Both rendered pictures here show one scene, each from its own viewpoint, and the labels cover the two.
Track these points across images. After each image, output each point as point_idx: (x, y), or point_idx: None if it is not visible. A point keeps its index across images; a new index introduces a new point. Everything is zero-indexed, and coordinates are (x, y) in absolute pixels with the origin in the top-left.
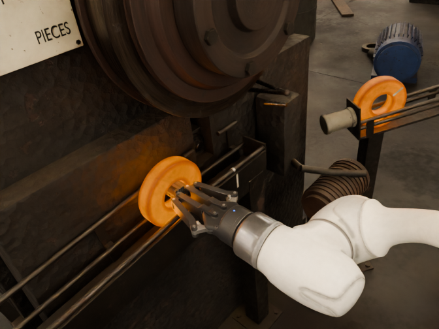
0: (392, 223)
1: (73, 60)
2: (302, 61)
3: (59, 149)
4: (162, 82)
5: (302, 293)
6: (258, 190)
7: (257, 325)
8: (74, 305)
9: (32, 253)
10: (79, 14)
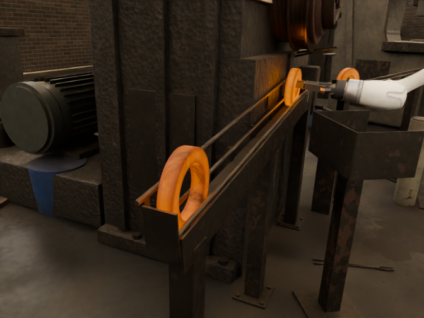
0: (404, 81)
1: (265, 10)
2: (306, 60)
3: (256, 50)
4: (312, 19)
5: (387, 95)
6: (309, 112)
7: (294, 224)
8: (281, 117)
9: (257, 92)
10: None
